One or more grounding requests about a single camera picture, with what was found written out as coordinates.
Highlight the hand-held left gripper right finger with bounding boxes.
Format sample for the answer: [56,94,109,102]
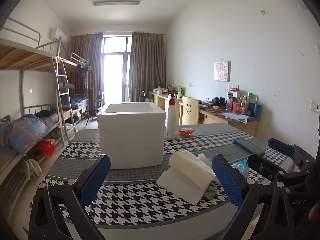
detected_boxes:
[211,154,296,240]

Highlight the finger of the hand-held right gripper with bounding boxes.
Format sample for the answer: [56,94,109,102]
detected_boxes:
[247,154,287,181]
[267,137,316,166]

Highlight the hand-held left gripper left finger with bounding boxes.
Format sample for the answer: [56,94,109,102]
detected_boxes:
[29,154,112,240]

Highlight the blue face mask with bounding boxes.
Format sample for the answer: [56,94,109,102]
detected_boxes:
[231,160,250,180]

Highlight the grey cloth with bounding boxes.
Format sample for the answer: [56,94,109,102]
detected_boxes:
[202,181,221,201]

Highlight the cream towel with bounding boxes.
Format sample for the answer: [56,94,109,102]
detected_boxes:
[169,152,217,189]

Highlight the white foam box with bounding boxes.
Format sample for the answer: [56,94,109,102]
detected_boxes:
[96,102,167,170]

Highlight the person's right hand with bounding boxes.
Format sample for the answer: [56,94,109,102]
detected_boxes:
[308,200,320,221]

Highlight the dark green flat case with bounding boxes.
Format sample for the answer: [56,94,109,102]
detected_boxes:
[234,137,266,155]

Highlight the houndstooth tablecloth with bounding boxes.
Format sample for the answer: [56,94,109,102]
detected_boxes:
[37,124,288,240]

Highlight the group of toiletry bottles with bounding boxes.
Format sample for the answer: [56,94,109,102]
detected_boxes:
[226,90,263,118]

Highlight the white papers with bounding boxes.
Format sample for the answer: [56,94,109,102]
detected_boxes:
[222,111,249,123]

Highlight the red plastic bag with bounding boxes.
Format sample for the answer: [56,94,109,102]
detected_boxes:
[32,140,56,157]

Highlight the wooden desk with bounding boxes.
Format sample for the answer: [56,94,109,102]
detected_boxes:
[149,90,183,126]
[199,100,259,137]

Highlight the red snack packet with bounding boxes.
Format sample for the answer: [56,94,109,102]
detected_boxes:
[174,128,197,138]

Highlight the beige rag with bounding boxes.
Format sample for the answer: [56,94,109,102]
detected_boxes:
[21,159,43,180]

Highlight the black folding chair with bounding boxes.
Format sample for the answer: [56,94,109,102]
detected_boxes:
[85,92,104,128]

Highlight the black headphones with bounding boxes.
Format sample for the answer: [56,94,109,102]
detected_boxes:
[212,97,227,108]

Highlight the wooden smiley chair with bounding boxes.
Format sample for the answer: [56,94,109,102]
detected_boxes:
[181,96,200,126]

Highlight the white lotion pump bottle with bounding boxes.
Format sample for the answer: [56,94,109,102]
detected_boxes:
[165,93,177,140]

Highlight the blue orange quilt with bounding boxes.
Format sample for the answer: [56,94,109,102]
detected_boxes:
[0,113,59,155]

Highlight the metal bunk bed ladder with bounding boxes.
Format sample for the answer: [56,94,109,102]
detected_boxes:
[51,36,78,143]

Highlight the dark hanging clothes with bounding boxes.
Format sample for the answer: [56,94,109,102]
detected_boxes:
[77,64,90,78]

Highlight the glass balcony door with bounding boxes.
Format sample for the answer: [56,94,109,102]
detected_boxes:
[102,31,133,103]

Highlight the grey metal bunk bed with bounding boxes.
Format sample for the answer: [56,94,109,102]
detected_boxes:
[0,17,78,180]
[60,52,91,130]

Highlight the brown curtain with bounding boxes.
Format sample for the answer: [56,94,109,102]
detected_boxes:
[68,32,104,101]
[129,32,167,103]

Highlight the white air conditioner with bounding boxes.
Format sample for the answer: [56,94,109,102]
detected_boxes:
[49,28,69,43]

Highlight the ceiling tube light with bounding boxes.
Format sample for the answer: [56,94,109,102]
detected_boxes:
[92,0,141,7]

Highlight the cartoon wall picture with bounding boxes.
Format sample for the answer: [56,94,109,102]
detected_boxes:
[214,60,231,82]

